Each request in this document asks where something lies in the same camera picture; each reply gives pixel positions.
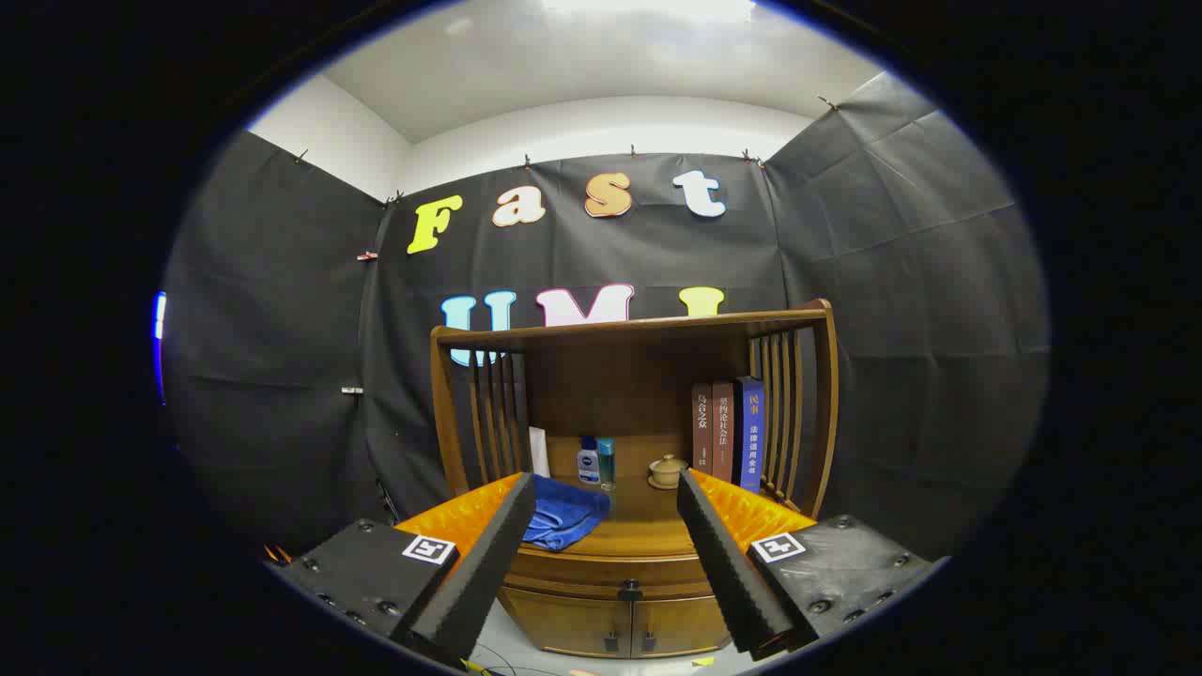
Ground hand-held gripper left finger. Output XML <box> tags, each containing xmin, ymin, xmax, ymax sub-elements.
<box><xmin>282</xmin><ymin>472</ymin><xmax>538</xmax><ymax>666</ymax></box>

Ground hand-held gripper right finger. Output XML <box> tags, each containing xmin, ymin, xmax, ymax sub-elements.
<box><xmin>676</xmin><ymin>468</ymin><xmax>940</xmax><ymax>661</ymax></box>

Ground wooden drawer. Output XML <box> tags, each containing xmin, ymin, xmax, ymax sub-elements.
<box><xmin>502</xmin><ymin>547</ymin><xmax>717</xmax><ymax>604</ymax></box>

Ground wooden cabinet door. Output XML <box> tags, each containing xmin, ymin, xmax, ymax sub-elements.
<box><xmin>631</xmin><ymin>593</ymin><xmax>733</xmax><ymax>656</ymax></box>
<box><xmin>505</xmin><ymin>587</ymin><xmax>632</xmax><ymax>658</ymax></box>

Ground wooden countertop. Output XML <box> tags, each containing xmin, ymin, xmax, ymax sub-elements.
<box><xmin>519</xmin><ymin>472</ymin><xmax>703</xmax><ymax>560</ymax></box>

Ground wooden cabinet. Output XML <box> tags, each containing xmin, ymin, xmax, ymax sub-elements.
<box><xmin>430</xmin><ymin>299</ymin><xmax>840</xmax><ymax>658</ymax></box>

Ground folded blue towel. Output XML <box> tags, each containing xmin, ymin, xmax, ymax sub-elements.
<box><xmin>521</xmin><ymin>474</ymin><xmax>612</xmax><ymax>552</ymax></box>

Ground blue book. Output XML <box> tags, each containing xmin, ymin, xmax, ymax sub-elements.
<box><xmin>733</xmin><ymin>376</ymin><xmax>765</xmax><ymax>495</ymax></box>

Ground reddish brown book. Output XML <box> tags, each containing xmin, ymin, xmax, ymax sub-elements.
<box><xmin>711</xmin><ymin>380</ymin><xmax>736</xmax><ymax>484</ymax></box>

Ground dark brown book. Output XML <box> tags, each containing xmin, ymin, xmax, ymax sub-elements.
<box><xmin>692</xmin><ymin>382</ymin><xmax>715</xmax><ymax>475</ymax></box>

